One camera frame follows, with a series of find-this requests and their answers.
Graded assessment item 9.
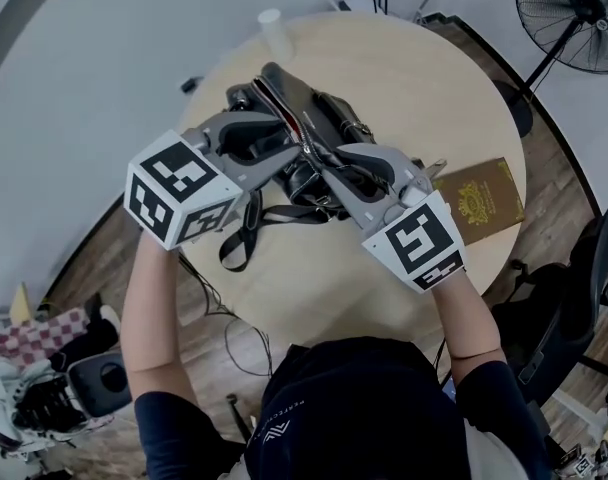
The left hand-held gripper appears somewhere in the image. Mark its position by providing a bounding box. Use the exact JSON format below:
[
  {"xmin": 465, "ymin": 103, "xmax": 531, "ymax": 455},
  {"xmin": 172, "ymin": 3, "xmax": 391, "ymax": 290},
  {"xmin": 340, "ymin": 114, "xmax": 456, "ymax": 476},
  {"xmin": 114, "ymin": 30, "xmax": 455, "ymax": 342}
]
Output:
[{"xmin": 125, "ymin": 111, "xmax": 302, "ymax": 252}]

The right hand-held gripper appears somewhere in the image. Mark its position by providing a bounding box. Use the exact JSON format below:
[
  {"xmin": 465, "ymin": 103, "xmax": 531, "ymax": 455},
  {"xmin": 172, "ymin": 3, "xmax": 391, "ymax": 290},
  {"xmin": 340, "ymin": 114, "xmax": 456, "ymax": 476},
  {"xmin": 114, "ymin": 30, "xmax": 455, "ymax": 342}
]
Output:
[{"xmin": 323, "ymin": 142, "xmax": 468, "ymax": 295}]

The black leather bag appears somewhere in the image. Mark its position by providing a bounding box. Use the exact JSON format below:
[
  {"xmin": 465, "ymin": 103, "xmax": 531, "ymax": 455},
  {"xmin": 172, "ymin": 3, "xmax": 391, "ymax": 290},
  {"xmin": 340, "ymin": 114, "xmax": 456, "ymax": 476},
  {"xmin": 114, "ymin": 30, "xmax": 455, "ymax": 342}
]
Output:
[{"xmin": 218, "ymin": 61, "xmax": 385, "ymax": 272}]

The person's left forearm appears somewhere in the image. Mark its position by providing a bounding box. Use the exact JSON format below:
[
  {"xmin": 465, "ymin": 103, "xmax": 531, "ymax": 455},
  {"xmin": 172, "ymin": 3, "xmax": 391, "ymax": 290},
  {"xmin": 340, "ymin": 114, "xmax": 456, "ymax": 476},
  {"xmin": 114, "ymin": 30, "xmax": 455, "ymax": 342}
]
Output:
[{"xmin": 119, "ymin": 227, "xmax": 196, "ymax": 410}]

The person's right forearm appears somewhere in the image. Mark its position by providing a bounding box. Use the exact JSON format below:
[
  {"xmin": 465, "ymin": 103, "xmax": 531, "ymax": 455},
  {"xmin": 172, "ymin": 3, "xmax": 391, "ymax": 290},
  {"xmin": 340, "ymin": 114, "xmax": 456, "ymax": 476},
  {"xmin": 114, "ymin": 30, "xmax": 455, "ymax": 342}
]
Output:
[{"xmin": 427, "ymin": 266, "xmax": 508, "ymax": 370}]

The white cylinder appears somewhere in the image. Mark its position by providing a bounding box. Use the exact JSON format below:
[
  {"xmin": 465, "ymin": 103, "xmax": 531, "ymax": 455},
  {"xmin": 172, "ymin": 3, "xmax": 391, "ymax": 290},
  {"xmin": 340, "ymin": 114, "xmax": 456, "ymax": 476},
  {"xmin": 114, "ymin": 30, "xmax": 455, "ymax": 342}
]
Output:
[{"xmin": 257, "ymin": 9, "xmax": 296, "ymax": 62}]

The brown book with gold print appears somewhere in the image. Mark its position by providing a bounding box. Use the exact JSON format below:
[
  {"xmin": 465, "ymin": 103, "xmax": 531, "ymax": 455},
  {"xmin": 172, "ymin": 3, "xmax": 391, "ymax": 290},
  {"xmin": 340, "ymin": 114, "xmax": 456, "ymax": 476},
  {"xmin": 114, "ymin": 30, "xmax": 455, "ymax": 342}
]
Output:
[{"xmin": 432, "ymin": 156, "xmax": 527, "ymax": 247}]

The person's dark shirt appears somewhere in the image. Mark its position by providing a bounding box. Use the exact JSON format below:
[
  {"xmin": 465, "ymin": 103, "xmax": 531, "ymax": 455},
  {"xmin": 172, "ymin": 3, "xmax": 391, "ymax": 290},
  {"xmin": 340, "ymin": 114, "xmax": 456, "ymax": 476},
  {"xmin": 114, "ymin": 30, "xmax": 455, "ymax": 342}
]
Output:
[{"xmin": 133, "ymin": 336, "xmax": 551, "ymax": 480}]

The black office chair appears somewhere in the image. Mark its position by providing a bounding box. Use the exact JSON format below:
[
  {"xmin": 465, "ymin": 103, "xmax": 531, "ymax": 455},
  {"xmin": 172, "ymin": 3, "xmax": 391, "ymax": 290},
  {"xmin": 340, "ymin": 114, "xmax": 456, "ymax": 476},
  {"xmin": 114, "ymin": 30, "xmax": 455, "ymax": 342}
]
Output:
[{"xmin": 487, "ymin": 202, "xmax": 608, "ymax": 405}]

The black standing fan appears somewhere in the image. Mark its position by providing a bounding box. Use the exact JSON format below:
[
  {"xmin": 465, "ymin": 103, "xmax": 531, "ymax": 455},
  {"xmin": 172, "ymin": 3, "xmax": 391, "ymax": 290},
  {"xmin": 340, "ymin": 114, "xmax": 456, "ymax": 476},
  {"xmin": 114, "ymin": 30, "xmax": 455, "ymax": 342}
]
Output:
[{"xmin": 492, "ymin": 0, "xmax": 608, "ymax": 137}]

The black and grey stool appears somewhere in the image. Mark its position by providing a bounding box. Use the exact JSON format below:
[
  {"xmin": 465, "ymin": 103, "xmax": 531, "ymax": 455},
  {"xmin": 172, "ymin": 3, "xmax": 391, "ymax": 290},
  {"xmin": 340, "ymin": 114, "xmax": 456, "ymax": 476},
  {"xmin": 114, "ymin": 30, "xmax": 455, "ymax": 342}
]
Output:
[{"xmin": 66, "ymin": 351, "xmax": 133, "ymax": 418}]

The red checkered cloth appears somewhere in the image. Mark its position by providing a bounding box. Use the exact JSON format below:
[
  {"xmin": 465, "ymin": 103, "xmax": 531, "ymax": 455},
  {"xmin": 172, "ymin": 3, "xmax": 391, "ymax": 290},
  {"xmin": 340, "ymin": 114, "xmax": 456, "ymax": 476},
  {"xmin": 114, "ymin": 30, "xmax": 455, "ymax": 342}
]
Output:
[{"xmin": 0, "ymin": 306, "xmax": 91, "ymax": 364}]

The pile of light clothes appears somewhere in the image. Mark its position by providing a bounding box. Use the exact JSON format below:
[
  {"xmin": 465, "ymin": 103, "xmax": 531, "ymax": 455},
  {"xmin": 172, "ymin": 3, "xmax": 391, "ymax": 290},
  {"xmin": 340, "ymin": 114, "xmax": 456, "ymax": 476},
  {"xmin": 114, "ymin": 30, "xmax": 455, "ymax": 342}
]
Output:
[{"xmin": 0, "ymin": 352, "xmax": 55, "ymax": 462}]

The black floor cable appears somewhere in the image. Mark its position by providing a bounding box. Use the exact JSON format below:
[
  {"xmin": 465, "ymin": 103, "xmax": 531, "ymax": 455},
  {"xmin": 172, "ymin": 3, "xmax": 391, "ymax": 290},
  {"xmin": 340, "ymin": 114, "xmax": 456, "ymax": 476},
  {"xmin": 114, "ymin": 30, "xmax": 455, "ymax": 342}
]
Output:
[{"xmin": 178, "ymin": 253, "xmax": 275, "ymax": 377}]

